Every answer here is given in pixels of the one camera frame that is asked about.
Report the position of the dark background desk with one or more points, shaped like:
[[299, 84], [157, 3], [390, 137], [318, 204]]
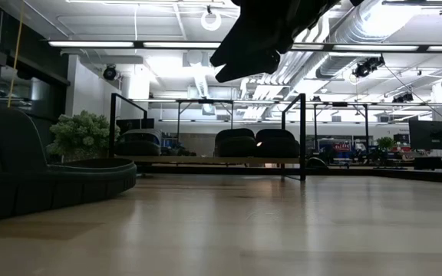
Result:
[[436, 163]]

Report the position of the green artificial plant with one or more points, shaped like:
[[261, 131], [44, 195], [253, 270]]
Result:
[[83, 134]]

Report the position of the red sign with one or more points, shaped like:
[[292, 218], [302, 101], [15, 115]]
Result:
[[342, 146]]

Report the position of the black metal station frame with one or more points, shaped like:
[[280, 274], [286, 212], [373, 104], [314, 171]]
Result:
[[205, 101], [367, 126]]

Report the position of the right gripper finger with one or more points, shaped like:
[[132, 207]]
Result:
[[251, 67], [240, 46]]

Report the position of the black metal table frame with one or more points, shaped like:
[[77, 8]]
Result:
[[416, 176]]

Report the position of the background potted plant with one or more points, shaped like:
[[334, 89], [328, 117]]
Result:
[[385, 142]]

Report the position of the silver ventilation duct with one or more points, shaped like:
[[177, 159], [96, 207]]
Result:
[[359, 23]]

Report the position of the black monitor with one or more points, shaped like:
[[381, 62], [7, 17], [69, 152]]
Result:
[[432, 134], [136, 123]]

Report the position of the black ceiling spotlight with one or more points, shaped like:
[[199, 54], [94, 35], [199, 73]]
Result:
[[365, 69], [403, 98], [109, 73]]

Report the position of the wooden shelf with black legs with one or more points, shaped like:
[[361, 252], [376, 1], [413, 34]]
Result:
[[205, 160]]

